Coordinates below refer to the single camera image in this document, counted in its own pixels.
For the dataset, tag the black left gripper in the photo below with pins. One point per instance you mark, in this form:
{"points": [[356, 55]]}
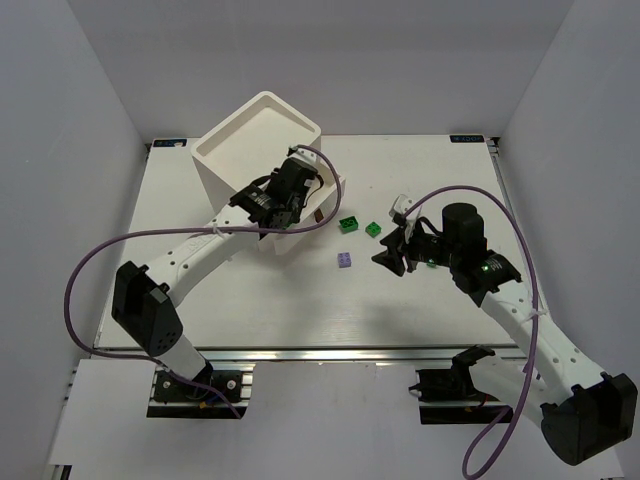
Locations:
{"points": [[279, 218]]}

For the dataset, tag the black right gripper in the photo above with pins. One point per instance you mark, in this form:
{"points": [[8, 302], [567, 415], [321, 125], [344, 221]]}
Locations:
{"points": [[405, 251]]}

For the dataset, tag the white three-drawer cabinet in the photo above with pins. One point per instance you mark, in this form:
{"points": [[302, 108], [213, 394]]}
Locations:
{"points": [[248, 144]]}

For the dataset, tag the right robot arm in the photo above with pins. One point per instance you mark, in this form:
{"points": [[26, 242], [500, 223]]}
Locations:
{"points": [[580, 409]]}

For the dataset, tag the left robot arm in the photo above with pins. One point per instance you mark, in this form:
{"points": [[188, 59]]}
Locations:
{"points": [[146, 297]]}

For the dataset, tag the green lego with orange sticker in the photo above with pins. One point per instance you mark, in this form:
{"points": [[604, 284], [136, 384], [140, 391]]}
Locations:
{"points": [[373, 229]]}

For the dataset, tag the purple lego with studs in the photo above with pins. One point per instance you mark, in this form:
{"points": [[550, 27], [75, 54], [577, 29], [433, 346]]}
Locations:
{"points": [[344, 260]]}

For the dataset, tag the dark green lego upside down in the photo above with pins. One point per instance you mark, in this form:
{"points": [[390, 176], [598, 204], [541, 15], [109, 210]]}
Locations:
{"points": [[348, 224]]}

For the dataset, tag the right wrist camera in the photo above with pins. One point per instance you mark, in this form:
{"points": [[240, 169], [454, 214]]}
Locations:
{"points": [[399, 216]]}

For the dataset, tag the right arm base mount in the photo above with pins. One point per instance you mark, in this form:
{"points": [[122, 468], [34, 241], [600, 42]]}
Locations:
{"points": [[448, 396]]}

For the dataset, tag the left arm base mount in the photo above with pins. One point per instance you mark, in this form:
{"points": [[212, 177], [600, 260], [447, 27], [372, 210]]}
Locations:
{"points": [[227, 398]]}

